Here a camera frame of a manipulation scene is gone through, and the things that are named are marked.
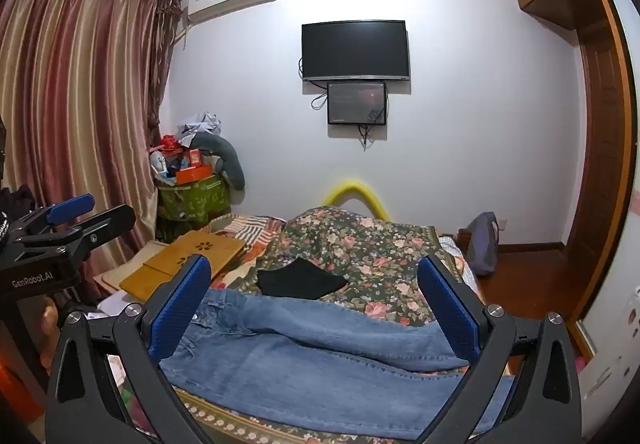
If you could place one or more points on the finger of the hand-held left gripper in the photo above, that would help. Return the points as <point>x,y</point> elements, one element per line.
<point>72,209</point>
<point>107,224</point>

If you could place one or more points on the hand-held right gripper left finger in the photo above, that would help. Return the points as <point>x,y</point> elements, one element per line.
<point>180,309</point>

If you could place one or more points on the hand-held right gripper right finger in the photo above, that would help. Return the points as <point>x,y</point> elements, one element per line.
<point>447,309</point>

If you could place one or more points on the blue jeans pants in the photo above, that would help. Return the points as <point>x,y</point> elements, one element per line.
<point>300,354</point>

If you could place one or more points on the person's left hand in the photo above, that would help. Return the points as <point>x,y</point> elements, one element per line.
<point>51,324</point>

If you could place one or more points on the light wooden board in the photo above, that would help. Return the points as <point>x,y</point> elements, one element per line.
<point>107,276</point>

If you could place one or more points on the wooden lap desk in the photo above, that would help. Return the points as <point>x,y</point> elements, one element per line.
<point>200,256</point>

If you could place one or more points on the grey purple backpack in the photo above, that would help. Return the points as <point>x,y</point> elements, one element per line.
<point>482,244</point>

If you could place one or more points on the green storage box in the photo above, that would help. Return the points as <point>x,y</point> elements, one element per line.
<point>195,199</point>

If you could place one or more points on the orange box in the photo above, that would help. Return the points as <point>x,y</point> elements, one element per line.
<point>192,174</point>

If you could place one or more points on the striped patchwork cloth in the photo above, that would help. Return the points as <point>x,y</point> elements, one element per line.
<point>250,229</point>

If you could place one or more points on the striped pink curtain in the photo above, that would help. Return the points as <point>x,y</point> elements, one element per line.
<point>75,99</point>

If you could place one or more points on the floral blanket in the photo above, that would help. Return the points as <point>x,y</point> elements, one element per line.
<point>350,244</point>

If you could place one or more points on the black folded cloth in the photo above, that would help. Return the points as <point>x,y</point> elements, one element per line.
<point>300,279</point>

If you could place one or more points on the white crumpled cloth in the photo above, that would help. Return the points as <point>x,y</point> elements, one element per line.
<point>200,126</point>

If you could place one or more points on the grey plush toy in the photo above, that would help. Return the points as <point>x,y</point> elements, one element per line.
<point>227,156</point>

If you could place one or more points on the yellow foam tube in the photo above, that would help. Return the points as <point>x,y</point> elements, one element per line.
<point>350,186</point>

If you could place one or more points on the small black wall monitor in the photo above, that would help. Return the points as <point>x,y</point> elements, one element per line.
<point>357,103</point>

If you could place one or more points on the black wall television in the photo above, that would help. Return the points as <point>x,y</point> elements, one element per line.
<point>355,49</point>

